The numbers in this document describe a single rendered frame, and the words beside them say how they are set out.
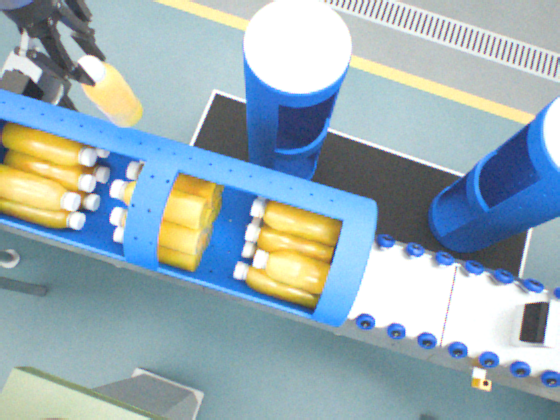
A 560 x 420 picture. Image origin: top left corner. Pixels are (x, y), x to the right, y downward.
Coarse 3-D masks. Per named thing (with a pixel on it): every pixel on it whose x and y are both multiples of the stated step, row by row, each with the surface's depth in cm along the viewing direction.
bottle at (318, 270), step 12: (276, 252) 105; (288, 252) 105; (264, 264) 105; (276, 264) 103; (288, 264) 103; (300, 264) 103; (312, 264) 104; (324, 264) 104; (276, 276) 104; (288, 276) 103; (300, 276) 103; (312, 276) 102; (324, 276) 103; (300, 288) 105; (312, 288) 103
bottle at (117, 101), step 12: (108, 72) 82; (84, 84) 82; (96, 84) 82; (108, 84) 83; (120, 84) 85; (96, 96) 84; (108, 96) 84; (120, 96) 86; (132, 96) 91; (108, 108) 88; (120, 108) 89; (132, 108) 93; (120, 120) 94; (132, 120) 96
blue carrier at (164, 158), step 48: (0, 96) 104; (0, 144) 115; (96, 144) 98; (144, 144) 101; (96, 192) 123; (144, 192) 95; (240, 192) 120; (288, 192) 98; (336, 192) 103; (96, 240) 115; (144, 240) 97; (240, 240) 122; (240, 288) 111; (336, 288) 94
